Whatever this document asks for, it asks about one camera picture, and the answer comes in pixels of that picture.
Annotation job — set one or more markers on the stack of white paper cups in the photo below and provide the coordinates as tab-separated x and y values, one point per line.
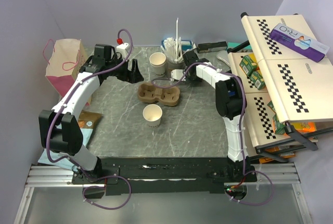
158	63

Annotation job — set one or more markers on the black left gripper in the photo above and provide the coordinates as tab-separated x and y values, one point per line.
132	77

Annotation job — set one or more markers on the black rectangular box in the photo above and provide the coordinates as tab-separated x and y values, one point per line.
211	47

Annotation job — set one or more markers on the blue white box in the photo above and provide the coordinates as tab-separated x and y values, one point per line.
182	45

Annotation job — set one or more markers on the bundle of wrapped straws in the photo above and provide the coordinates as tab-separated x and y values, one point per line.
172	48

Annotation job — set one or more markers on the grey straw holder cup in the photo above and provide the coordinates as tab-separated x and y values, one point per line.
171	65

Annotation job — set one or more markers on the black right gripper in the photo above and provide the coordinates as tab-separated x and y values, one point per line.
186	72

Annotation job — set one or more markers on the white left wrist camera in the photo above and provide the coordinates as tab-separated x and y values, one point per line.
122	48

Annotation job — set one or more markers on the green box lower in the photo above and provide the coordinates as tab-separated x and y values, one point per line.
257	79

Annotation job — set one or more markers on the white paper cup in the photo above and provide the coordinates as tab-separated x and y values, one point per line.
152	114

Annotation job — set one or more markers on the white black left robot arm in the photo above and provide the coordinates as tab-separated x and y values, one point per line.
60	133

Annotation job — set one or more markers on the aluminium rail frame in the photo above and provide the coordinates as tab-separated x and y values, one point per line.
276	197

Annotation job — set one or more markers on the green box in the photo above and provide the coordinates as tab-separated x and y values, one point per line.
257	79
248	64

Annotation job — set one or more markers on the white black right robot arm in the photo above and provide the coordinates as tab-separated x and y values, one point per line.
230	102

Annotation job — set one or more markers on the green box upper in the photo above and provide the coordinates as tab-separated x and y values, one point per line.
248	64

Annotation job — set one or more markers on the purple white R&O box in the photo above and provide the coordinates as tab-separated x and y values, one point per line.
299	42

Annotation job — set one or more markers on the brown pulp cup carrier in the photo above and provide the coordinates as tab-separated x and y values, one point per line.
148	93

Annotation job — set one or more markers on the brown blue snack packet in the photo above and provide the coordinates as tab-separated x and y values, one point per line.
87	122

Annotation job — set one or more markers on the green orange juice carton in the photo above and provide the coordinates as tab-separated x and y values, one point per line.
278	127

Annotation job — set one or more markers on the tall wrapped straw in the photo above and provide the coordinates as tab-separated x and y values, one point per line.
177	37

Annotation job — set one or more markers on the pink white paper bag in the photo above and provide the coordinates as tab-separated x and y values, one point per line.
68	56

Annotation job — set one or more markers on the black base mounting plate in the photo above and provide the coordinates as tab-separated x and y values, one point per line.
166	175

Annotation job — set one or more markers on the cream checkered folding board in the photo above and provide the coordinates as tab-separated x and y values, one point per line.
300	88

